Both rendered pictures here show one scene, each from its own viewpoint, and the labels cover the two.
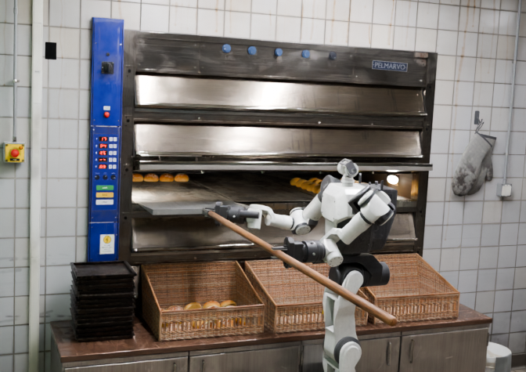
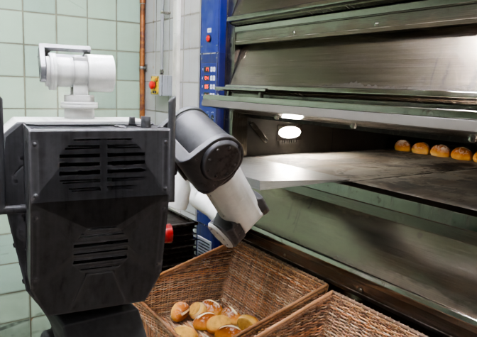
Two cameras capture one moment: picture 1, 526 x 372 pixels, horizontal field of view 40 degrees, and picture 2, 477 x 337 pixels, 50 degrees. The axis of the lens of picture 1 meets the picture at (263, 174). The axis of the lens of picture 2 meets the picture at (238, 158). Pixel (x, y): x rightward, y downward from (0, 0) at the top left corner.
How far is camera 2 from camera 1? 3.72 m
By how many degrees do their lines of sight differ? 77
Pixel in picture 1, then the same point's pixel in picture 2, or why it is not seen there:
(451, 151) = not seen: outside the picture
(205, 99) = not seen: outside the picture
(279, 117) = (409, 13)
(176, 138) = (270, 66)
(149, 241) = not seen: hidden behind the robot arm
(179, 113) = (273, 28)
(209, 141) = (303, 69)
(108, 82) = not seen: outside the picture
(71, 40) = not seen: outside the picture
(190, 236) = (278, 219)
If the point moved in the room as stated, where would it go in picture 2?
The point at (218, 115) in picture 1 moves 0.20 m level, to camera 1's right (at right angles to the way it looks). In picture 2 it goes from (316, 23) to (341, 15)
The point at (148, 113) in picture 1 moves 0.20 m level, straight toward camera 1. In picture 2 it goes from (246, 33) to (196, 30)
